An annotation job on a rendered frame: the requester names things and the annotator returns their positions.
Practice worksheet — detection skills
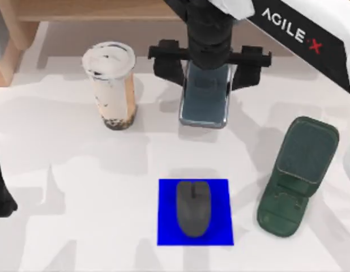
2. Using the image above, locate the blue square mat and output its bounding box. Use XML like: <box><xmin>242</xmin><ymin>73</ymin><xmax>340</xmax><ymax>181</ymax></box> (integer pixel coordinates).
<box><xmin>156</xmin><ymin>178</ymin><xmax>235</xmax><ymax>247</ymax></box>

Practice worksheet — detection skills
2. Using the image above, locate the dark green phone stand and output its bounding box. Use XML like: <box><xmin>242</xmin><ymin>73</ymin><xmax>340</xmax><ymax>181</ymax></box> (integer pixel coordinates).
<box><xmin>256</xmin><ymin>116</ymin><xmax>340</xmax><ymax>238</ymax></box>

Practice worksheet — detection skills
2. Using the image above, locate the pale wooden furniture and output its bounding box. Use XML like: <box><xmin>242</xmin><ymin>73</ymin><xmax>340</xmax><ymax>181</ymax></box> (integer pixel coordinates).
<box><xmin>0</xmin><ymin>0</ymin><xmax>190</xmax><ymax>87</ymax></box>

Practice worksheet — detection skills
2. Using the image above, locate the dark grey computer mouse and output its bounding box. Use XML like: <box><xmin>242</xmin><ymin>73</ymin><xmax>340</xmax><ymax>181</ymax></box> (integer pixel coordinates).
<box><xmin>176</xmin><ymin>180</ymin><xmax>212</xmax><ymax>238</ymax></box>

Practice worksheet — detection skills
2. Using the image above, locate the dark blue smartphone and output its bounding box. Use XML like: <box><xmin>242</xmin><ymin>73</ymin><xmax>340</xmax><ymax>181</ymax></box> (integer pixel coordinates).
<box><xmin>178</xmin><ymin>62</ymin><xmax>236</xmax><ymax>130</ymax></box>

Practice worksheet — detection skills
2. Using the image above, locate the bubble milk tea cup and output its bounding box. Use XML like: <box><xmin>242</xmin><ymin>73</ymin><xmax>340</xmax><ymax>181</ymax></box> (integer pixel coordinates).
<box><xmin>81</xmin><ymin>41</ymin><xmax>137</xmax><ymax>131</ymax></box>

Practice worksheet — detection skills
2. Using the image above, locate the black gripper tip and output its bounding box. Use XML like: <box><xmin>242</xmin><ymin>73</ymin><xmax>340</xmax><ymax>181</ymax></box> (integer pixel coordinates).
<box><xmin>0</xmin><ymin>144</ymin><xmax>18</xmax><ymax>219</ymax></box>

